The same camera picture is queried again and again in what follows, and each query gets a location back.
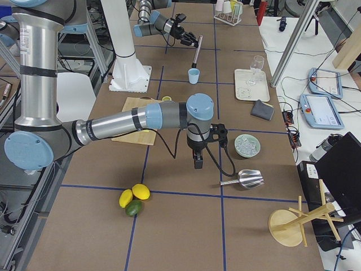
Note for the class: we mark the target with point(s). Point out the yellow cup in rack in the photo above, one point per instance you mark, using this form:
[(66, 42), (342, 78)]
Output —
[(234, 4)]

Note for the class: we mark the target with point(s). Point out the steel muddler with black cap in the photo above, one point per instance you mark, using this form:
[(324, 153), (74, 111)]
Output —
[(198, 48)]

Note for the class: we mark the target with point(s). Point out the white cup in rack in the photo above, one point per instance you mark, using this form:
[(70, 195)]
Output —
[(223, 6)]

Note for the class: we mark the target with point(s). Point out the black monitor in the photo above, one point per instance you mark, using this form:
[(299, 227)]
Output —
[(339, 169)]

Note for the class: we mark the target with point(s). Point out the white wire cup rack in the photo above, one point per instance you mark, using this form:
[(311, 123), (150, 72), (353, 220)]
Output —
[(231, 19)]

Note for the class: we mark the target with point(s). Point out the clear wine glass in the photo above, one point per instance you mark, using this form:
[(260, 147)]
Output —
[(255, 67)]

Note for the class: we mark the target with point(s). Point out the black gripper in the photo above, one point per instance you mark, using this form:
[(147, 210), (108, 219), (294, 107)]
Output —
[(177, 31), (196, 145)]

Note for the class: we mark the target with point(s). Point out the grey folded cloth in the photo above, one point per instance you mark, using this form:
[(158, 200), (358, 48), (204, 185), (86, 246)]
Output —
[(262, 110)]

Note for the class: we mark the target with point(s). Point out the bamboo cutting board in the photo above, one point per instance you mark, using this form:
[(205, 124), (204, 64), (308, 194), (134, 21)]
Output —
[(142, 137)]

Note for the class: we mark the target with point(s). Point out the near blue teach pendant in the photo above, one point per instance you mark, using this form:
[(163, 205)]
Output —
[(320, 112)]

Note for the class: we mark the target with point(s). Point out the far blue teach pendant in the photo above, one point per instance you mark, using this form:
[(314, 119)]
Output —
[(325, 82)]

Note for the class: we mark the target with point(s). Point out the metal ice scoop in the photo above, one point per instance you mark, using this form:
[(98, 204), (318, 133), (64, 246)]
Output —
[(247, 178)]

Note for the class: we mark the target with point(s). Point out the aluminium frame post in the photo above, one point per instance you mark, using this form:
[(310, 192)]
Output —
[(293, 41)]

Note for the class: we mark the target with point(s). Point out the blue teach pendant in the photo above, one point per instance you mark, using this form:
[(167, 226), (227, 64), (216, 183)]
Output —
[(320, 112), (325, 82)]

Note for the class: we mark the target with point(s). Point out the yellow lemon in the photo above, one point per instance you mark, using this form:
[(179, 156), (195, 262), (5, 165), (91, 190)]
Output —
[(141, 191), (125, 198)]

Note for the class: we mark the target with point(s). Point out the green bowl with ice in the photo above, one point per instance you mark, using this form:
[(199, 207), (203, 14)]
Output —
[(247, 145)]

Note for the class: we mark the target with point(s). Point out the green lime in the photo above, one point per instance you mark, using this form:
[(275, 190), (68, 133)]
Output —
[(134, 207)]

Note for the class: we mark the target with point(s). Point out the cream serving tray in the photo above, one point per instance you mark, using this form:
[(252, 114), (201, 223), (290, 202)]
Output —
[(249, 88)]

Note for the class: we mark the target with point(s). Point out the red cylinder tube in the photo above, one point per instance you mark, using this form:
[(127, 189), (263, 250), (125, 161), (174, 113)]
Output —
[(261, 11)]

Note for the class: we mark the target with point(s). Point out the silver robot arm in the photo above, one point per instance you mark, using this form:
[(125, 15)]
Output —
[(55, 109), (152, 22)]

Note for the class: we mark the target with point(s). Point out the white chair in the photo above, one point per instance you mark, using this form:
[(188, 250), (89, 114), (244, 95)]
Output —
[(75, 96)]

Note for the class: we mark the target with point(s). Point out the light blue plastic cup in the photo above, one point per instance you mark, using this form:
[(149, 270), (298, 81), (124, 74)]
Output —
[(193, 75)]

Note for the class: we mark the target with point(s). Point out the wooden mug tree stand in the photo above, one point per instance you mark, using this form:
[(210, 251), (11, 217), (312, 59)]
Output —
[(286, 225)]

